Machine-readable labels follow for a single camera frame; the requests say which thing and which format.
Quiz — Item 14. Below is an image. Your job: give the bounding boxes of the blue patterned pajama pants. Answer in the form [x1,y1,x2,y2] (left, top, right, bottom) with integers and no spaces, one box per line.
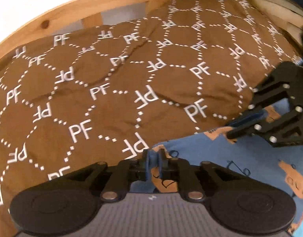
[127,104,303,237]

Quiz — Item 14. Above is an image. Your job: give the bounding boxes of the brown PF patterned bedsheet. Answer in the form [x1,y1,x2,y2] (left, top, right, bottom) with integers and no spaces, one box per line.
[0,0,299,236]

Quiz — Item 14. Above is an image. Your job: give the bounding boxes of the wooden bed frame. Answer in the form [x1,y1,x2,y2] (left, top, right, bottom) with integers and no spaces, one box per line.
[0,0,303,58]

